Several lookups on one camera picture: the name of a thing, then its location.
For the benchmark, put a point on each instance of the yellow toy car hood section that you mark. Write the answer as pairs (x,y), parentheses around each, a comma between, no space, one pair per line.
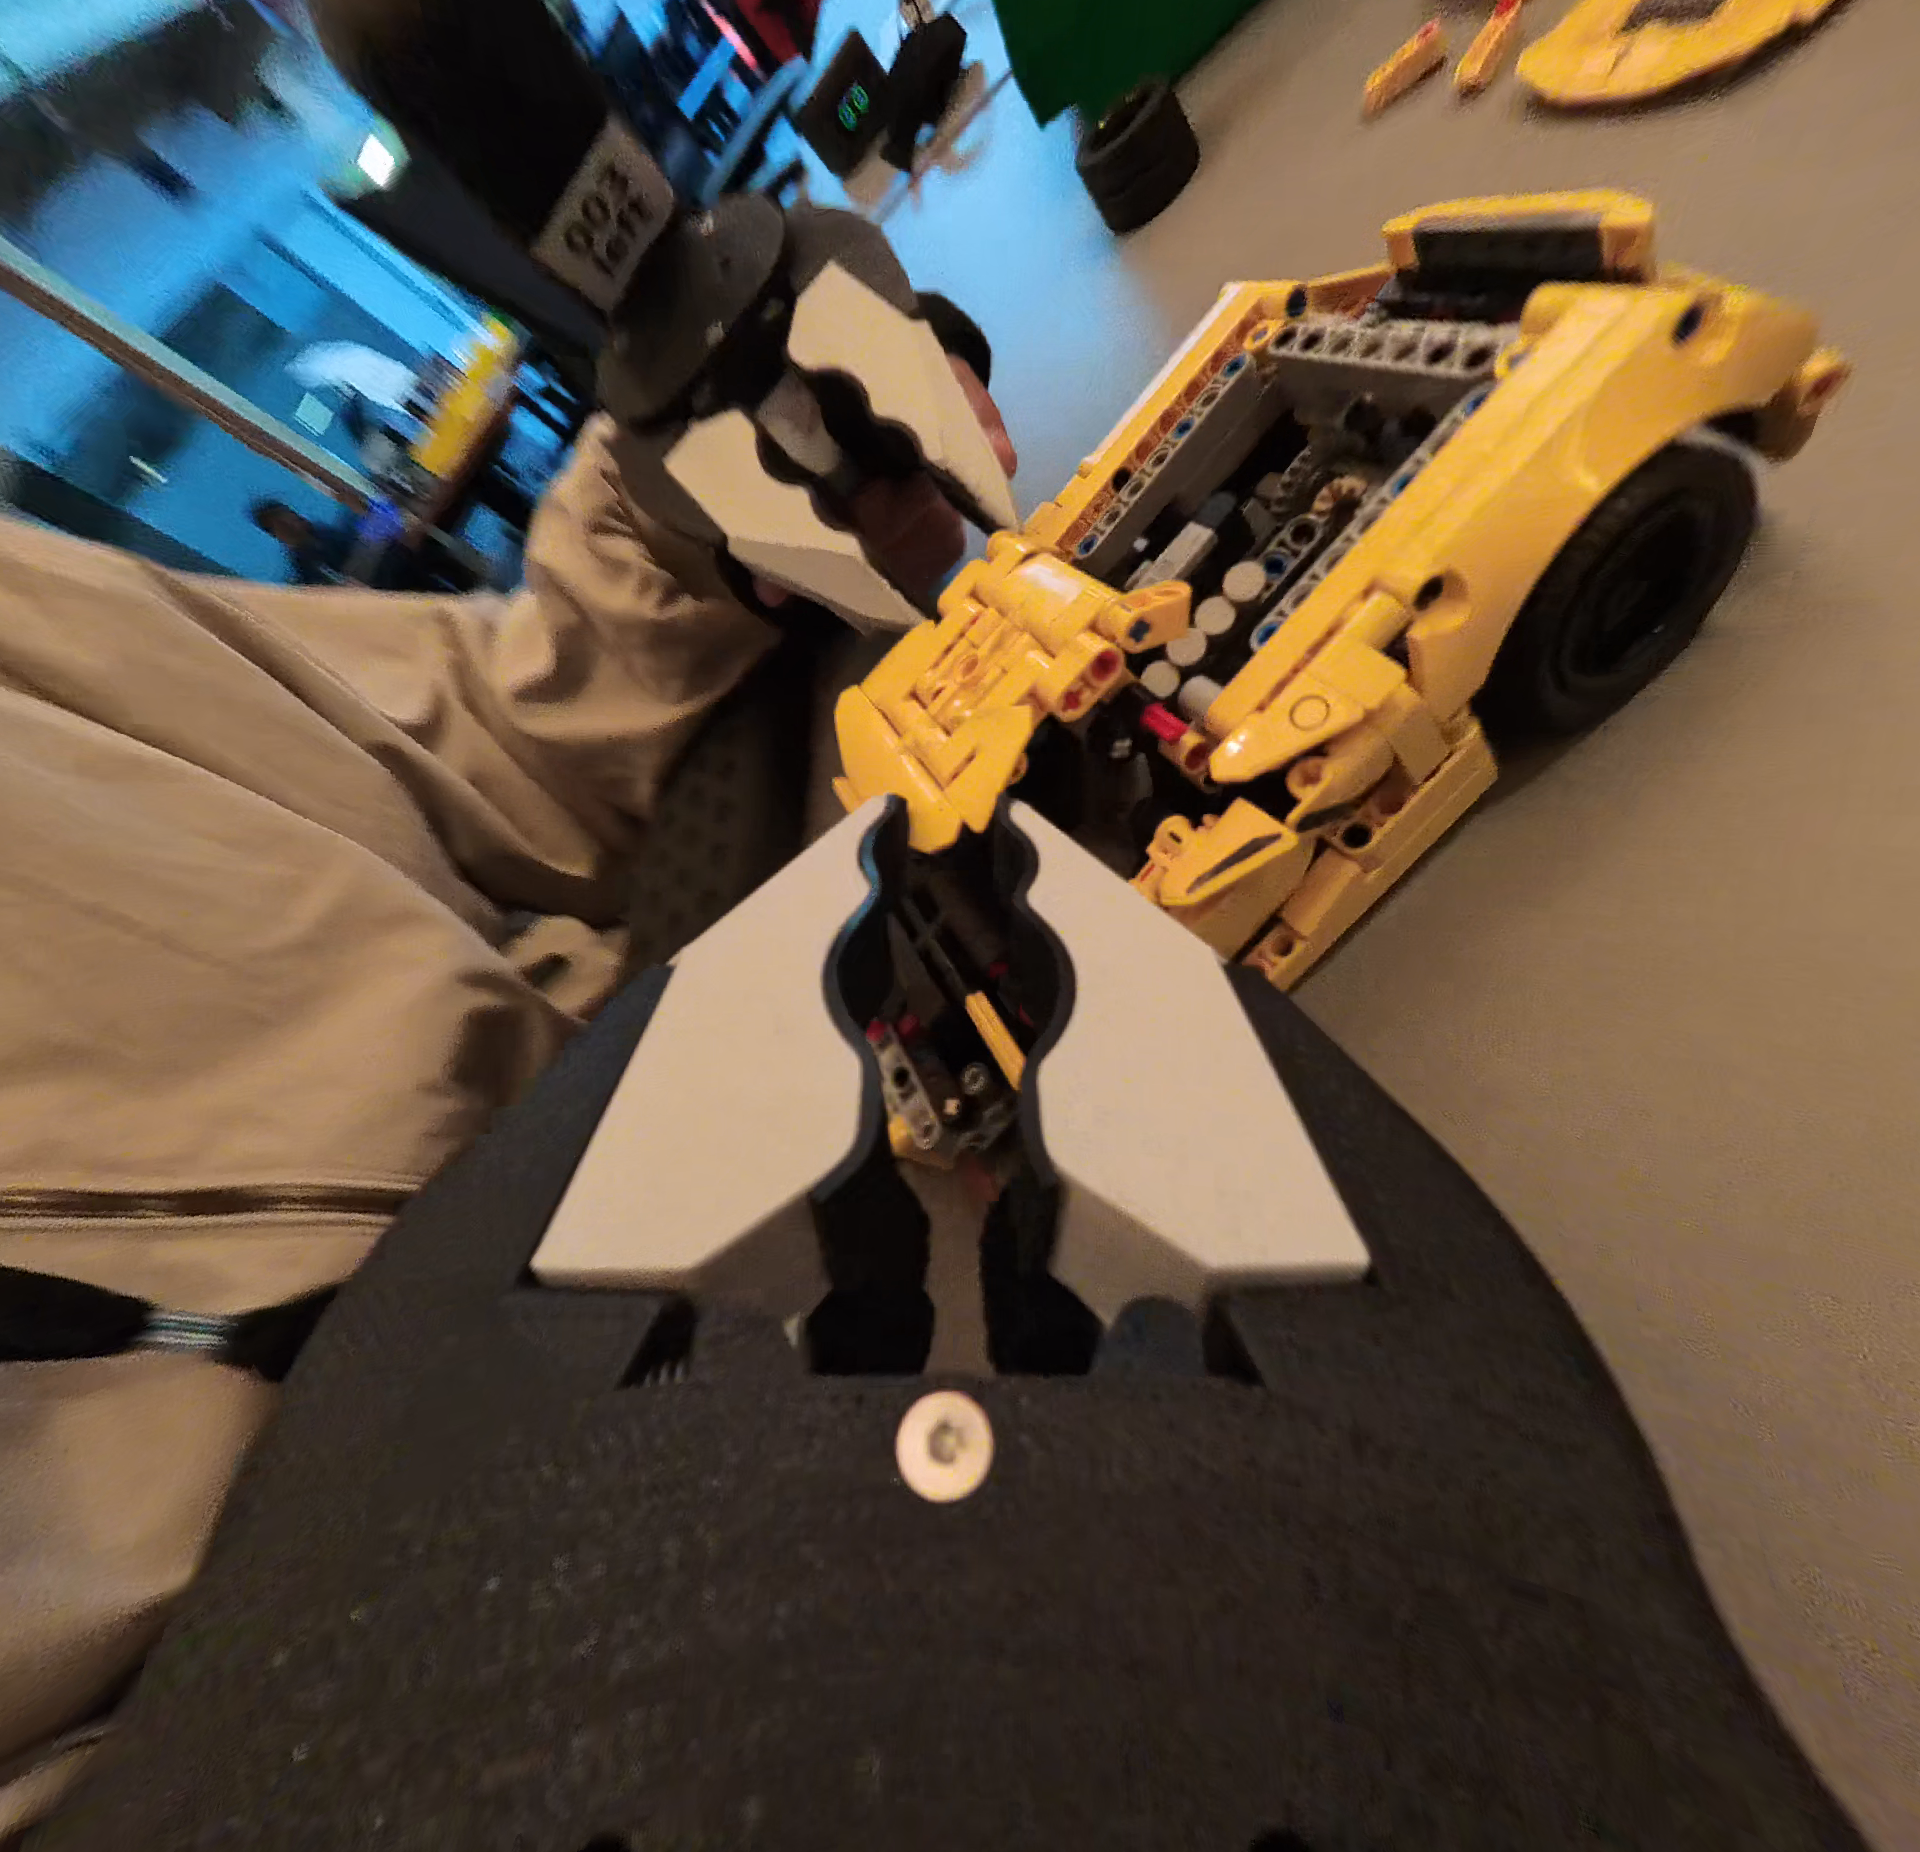
(1679,23)

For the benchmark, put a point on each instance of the black toy tyre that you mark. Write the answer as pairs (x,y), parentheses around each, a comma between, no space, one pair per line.
(1137,157)

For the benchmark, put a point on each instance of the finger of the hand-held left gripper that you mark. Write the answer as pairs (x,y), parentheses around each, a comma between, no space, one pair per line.
(885,360)
(782,534)

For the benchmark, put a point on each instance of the yellow toy car model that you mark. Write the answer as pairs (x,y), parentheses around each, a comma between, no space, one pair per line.
(1425,534)

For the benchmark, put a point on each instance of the person's beige jacket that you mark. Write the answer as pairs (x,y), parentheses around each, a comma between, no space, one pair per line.
(225,908)

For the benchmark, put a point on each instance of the green plastic bin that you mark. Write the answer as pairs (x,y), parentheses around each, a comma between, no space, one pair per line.
(1123,8)

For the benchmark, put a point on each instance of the person's left forearm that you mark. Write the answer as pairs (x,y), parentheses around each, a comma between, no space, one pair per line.
(632,654)

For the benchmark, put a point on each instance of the black device green light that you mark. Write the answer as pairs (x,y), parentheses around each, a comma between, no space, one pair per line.
(845,105)

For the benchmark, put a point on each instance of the short yellow toy beam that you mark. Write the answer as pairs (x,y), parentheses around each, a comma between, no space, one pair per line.
(1403,68)

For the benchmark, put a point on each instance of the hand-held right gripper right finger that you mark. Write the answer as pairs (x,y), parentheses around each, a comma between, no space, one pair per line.
(1185,1117)

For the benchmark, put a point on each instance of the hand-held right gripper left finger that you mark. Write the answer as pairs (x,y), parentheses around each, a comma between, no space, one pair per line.
(704,1117)

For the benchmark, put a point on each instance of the person's left hand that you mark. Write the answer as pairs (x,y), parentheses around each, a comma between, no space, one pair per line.
(915,524)

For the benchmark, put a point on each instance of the grey desk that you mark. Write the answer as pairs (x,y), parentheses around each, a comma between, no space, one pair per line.
(1651,981)

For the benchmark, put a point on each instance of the yellow wedge brick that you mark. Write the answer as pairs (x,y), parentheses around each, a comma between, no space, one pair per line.
(1489,50)

